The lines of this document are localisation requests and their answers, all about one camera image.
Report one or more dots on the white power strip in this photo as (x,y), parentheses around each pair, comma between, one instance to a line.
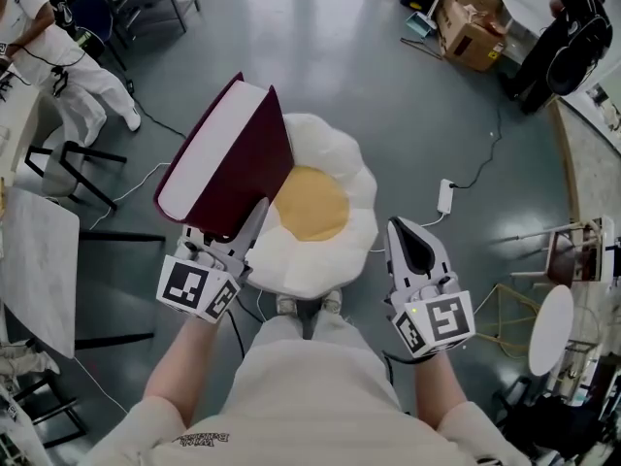
(446,196)

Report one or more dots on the person's left forearm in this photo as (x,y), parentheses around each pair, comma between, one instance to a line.
(184,367)

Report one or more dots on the grey chair with black legs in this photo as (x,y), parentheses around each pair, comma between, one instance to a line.
(60,168)

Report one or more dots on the wooden chair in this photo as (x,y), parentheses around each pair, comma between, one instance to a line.
(563,255)

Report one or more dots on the round white side table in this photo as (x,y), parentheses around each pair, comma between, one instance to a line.
(550,330)

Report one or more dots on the fried-egg shaped plush cushion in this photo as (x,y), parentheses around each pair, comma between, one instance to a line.
(335,250)

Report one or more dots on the person's right shoe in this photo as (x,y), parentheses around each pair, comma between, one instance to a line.
(331,302)

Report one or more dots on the dark blue chair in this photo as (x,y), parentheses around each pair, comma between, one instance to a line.
(94,15)

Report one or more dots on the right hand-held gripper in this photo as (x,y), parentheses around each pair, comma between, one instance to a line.
(436,321)

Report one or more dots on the black bag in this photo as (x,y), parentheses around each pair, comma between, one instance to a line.
(548,425)

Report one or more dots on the person's right forearm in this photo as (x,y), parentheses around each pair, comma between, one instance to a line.
(439,391)

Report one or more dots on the large cardboard box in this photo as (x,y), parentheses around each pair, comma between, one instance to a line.
(470,42)

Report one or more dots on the white marble table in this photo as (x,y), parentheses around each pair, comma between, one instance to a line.
(34,270)

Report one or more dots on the person's beige shirt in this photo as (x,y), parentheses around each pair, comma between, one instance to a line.
(310,406)

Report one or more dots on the teal dustpan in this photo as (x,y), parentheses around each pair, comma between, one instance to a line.
(419,24)

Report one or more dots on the person's grey trousers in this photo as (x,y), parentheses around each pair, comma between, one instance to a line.
(281,330)

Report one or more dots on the person's left shoe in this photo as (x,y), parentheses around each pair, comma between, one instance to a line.
(286,305)

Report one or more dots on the wooden stick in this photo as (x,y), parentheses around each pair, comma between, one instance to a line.
(422,49)

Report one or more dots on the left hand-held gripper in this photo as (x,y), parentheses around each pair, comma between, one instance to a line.
(194,284)

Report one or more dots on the dark red book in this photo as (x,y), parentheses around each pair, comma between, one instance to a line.
(242,163)

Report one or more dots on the person's shoe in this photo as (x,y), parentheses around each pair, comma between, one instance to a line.
(331,302)
(286,305)

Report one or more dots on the black frame stool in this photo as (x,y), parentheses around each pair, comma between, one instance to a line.
(48,406)

